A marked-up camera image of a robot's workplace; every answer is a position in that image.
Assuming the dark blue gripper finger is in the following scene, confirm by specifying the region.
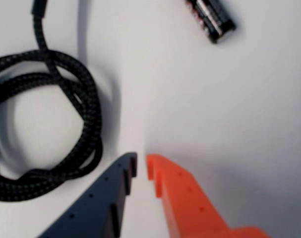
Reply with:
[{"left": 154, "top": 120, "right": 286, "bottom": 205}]
[{"left": 37, "top": 152, "right": 138, "bottom": 238}]

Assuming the black cylindrical battery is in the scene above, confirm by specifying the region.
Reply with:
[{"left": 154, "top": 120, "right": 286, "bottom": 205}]
[{"left": 184, "top": 0, "right": 238, "bottom": 45}]

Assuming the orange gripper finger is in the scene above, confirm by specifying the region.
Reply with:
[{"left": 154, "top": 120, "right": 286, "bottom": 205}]
[{"left": 146, "top": 153, "right": 268, "bottom": 238}]

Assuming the black braided cable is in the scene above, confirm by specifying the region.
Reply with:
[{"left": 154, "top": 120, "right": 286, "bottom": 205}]
[{"left": 0, "top": 0, "right": 104, "bottom": 203}]

